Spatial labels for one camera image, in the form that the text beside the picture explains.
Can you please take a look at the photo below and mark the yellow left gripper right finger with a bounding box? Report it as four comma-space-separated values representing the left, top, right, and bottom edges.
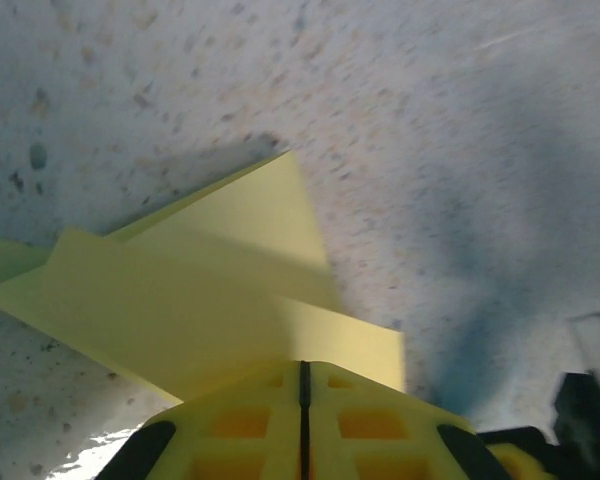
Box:
307, 360, 506, 480

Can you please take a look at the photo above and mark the yellow cloth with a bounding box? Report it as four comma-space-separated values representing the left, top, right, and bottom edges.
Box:
0, 149, 406, 406

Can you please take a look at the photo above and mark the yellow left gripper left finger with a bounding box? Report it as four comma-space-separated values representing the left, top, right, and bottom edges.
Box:
94, 360, 305, 480

